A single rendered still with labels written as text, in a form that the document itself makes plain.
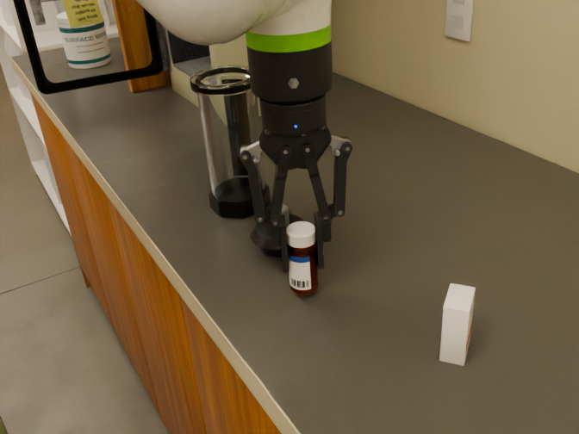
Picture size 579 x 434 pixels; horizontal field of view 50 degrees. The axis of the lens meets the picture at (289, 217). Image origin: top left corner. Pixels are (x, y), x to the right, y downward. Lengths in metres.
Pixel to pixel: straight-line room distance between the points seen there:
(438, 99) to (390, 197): 0.44
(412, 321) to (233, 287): 0.25
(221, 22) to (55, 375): 1.86
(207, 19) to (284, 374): 0.40
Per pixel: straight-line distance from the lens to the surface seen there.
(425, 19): 1.44
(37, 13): 1.57
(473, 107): 1.37
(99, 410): 2.10
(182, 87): 1.60
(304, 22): 0.65
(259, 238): 0.91
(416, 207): 1.03
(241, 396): 0.94
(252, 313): 0.82
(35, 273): 2.83
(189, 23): 0.54
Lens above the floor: 1.45
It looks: 30 degrees down
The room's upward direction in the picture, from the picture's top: 4 degrees counter-clockwise
